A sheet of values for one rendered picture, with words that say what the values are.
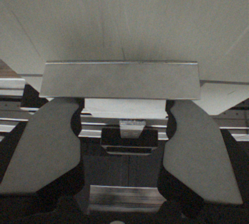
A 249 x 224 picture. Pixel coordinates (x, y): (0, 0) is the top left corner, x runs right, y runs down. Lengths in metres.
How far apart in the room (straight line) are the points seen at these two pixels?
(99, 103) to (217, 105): 0.11
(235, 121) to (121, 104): 0.40
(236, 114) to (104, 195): 0.41
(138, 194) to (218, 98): 0.13
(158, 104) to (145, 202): 0.11
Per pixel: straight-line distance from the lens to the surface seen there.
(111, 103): 0.17
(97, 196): 0.22
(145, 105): 0.18
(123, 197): 0.22
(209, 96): 0.17
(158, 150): 0.74
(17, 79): 0.24
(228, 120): 0.52
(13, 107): 0.54
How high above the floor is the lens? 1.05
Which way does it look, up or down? 18 degrees down
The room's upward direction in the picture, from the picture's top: 178 degrees counter-clockwise
